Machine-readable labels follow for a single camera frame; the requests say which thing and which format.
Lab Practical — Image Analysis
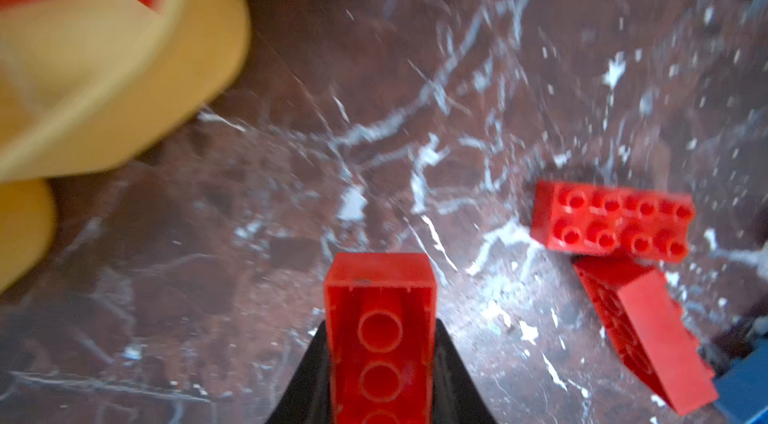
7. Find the yellow bin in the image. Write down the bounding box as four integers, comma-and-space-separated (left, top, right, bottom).
1, 180, 57, 292
1, 0, 251, 182

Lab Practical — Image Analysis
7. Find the left yellow bin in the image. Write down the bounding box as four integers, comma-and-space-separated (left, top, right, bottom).
1, 180, 57, 292

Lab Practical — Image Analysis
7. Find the red brick diagonal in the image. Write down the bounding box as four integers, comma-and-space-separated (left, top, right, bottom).
530, 181, 696, 263

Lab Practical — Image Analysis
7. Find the blue brick right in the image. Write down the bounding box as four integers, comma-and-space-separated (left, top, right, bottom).
714, 339, 768, 424

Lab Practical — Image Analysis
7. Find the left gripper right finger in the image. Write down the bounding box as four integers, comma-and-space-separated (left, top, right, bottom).
431, 319, 497, 424

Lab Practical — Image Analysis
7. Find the red brick vertical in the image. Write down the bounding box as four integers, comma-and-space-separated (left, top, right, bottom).
574, 257, 719, 416

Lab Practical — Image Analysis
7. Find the middle yellow bin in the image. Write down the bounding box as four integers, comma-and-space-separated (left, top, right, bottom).
1, 0, 251, 182

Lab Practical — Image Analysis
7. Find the red brick top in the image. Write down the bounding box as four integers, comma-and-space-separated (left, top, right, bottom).
323, 253, 437, 423

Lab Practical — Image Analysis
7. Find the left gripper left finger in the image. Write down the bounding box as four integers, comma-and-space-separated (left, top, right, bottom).
266, 322, 333, 424

